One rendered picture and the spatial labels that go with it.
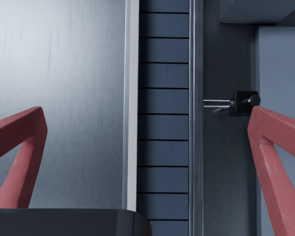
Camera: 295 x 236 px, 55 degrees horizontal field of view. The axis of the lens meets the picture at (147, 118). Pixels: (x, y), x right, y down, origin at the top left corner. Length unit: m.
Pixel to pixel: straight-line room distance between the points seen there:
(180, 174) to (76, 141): 0.18
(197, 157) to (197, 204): 0.05
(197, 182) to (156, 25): 0.24
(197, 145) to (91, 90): 0.22
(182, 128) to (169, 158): 0.05
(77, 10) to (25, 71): 0.13
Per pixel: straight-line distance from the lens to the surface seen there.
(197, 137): 0.34
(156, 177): 0.42
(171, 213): 0.43
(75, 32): 0.51
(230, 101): 0.36
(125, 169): 0.42
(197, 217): 0.35
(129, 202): 0.39
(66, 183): 0.49
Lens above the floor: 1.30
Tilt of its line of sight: 86 degrees down
